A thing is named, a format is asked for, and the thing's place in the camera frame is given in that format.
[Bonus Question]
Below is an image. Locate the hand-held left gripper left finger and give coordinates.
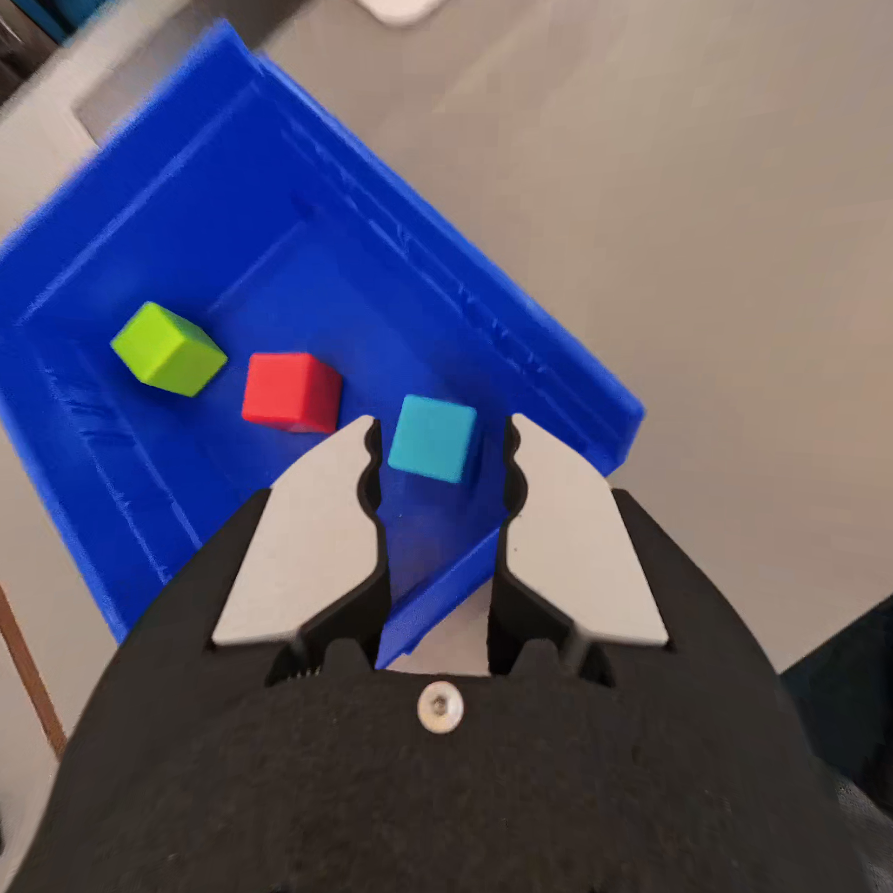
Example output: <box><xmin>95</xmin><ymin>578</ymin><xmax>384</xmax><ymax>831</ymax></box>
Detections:
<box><xmin>209</xmin><ymin>415</ymin><xmax>392</xmax><ymax>674</ymax></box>

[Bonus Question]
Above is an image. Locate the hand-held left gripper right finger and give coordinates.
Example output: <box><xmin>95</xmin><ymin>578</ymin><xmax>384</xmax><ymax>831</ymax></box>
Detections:
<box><xmin>487</xmin><ymin>413</ymin><xmax>672</xmax><ymax>674</ymax></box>

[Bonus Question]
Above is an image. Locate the red cube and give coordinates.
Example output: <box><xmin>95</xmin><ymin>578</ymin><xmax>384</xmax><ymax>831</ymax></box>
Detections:
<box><xmin>241</xmin><ymin>352</ymin><xmax>344</xmax><ymax>433</ymax></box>

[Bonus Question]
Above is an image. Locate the cyan cube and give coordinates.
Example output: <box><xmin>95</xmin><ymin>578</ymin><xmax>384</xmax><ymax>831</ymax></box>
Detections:
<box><xmin>387</xmin><ymin>394</ymin><xmax>480</xmax><ymax>484</ymax></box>

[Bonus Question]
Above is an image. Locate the green cube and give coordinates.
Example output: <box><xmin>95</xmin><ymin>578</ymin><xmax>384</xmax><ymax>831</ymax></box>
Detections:
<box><xmin>110</xmin><ymin>301</ymin><xmax>229</xmax><ymax>399</ymax></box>

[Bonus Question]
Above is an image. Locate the blue plastic bin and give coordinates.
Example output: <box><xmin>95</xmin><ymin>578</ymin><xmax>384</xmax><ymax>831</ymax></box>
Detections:
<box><xmin>0</xmin><ymin>17</ymin><xmax>646</xmax><ymax>671</ymax></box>

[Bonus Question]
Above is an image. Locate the grey wood-edged desk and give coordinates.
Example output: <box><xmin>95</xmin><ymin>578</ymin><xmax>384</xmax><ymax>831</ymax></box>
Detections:
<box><xmin>0</xmin><ymin>579</ymin><xmax>67</xmax><ymax>845</ymax></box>

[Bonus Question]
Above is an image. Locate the person's grey hoodie torso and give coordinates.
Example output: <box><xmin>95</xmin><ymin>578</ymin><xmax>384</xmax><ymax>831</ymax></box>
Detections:
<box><xmin>830</xmin><ymin>767</ymin><xmax>893</xmax><ymax>893</ymax></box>

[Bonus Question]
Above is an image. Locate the wooden document stand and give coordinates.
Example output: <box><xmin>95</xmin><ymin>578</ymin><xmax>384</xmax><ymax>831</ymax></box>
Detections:
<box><xmin>356</xmin><ymin>0</ymin><xmax>447</xmax><ymax>27</ymax></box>

